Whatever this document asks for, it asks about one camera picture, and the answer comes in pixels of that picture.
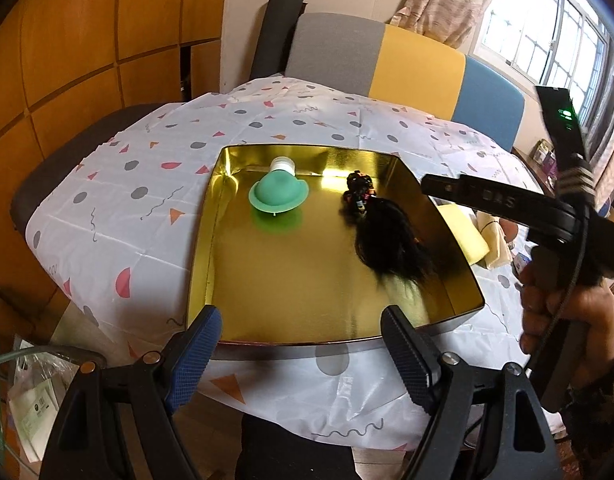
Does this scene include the gold tin box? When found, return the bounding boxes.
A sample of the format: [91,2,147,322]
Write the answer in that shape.
[186,144,486,361]

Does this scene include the yellow sponge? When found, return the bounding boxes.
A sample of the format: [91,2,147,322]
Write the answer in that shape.
[437,203,490,266]

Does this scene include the patterned white tablecloth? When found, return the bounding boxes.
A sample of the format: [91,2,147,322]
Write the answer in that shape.
[24,76,578,453]

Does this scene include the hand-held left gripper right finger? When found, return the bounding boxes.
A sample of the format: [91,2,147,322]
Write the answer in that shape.
[381,305,562,480]

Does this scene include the purple boxes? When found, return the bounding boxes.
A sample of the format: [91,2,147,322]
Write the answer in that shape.
[531,139,558,167]

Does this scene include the black hair piece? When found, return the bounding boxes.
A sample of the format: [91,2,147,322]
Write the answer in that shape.
[354,199,438,292]

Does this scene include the floral curtain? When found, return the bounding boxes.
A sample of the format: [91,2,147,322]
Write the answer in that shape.
[389,0,525,50]

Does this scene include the grey yellow blue chair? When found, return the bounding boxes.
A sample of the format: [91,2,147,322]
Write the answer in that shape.
[285,12,526,153]

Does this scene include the cream cloth item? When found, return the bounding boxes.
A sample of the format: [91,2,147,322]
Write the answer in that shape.
[476,210,514,268]

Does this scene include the person's dark clothing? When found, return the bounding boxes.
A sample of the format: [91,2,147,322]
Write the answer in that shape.
[241,410,355,480]

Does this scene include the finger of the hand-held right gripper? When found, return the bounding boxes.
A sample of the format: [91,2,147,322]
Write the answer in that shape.
[421,174,482,208]

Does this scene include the beaded hair tie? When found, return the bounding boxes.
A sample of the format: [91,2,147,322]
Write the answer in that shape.
[343,170,376,212]

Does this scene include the barred window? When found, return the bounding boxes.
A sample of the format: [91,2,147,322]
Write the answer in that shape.
[474,0,614,126]

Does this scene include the wooden wall cabinet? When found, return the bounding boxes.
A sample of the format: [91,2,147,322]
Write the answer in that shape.
[0,0,230,341]

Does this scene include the papers in plastic bag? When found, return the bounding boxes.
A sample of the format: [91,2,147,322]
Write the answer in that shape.
[0,342,108,463]

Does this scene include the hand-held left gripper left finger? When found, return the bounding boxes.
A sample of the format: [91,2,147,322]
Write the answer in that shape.
[42,305,222,480]

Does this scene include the black rolled mat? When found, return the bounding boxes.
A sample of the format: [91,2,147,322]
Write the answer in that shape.
[250,0,306,81]

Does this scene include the person's right hand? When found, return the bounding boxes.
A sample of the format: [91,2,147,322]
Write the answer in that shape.
[518,260,614,393]

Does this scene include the person's right forearm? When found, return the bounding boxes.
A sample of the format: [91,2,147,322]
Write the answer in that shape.
[569,280,614,466]

